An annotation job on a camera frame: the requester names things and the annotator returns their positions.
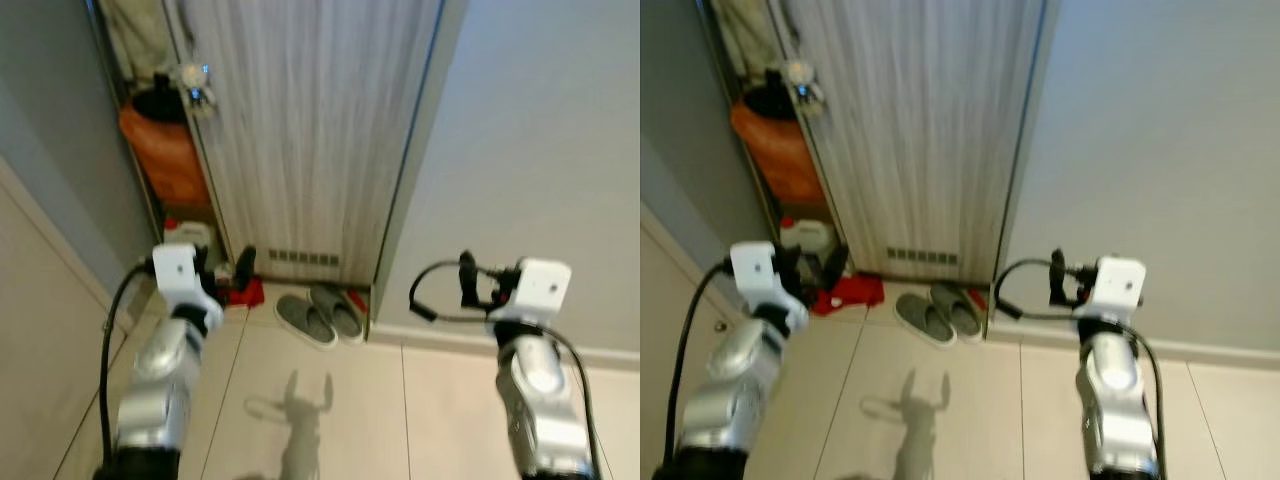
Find beige hanging cloth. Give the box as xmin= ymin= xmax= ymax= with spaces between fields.
xmin=712 ymin=0 xmax=797 ymax=81
xmin=100 ymin=0 xmax=183 ymax=86

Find keys with white plush charm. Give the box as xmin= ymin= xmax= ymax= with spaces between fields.
xmin=782 ymin=58 xmax=828 ymax=113
xmin=174 ymin=62 xmax=219 ymax=121

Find beige closet door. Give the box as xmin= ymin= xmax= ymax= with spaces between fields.
xmin=0 ymin=160 xmax=136 ymax=480
xmin=640 ymin=210 xmax=741 ymax=480

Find grey door frame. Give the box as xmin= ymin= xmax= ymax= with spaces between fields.
xmin=368 ymin=0 xmax=471 ymax=323
xmin=985 ymin=0 xmax=1063 ymax=331

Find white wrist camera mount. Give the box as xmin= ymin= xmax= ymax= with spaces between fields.
xmin=1075 ymin=256 xmax=1147 ymax=321
xmin=730 ymin=241 xmax=809 ymax=313
xmin=497 ymin=258 xmax=573 ymax=323
xmin=152 ymin=243 xmax=224 ymax=309

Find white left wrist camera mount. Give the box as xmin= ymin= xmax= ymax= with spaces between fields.
xmin=730 ymin=241 xmax=809 ymax=313
xmin=152 ymin=243 xmax=224 ymax=309

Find door vent grille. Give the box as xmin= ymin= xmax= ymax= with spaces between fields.
xmin=267 ymin=248 xmax=341 ymax=268
xmin=885 ymin=247 xmax=959 ymax=267

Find grey slipper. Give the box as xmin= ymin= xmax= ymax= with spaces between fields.
xmin=893 ymin=292 xmax=958 ymax=349
xmin=275 ymin=293 xmax=339 ymax=351
xmin=308 ymin=285 xmax=366 ymax=344
xmin=930 ymin=283 xmax=987 ymax=342

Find grey wood grain door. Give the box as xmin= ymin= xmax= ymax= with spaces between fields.
xmin=165 ymin=0 xmax=447 ymax=287
xmin=775 ymin=0 xmax=1047 ymax=283

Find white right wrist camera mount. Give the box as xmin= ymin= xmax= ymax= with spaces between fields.
xmin=1075 ymin=256 xmax=1147 ymax=321
xmin=497 ymin=258 xmax=573 ymax=323

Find white jug with red cap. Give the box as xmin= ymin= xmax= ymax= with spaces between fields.
xmin=163 ymin=218 xmax=215 ymax=252
xmin=780 ymin=217 xmax=839 ymax=257

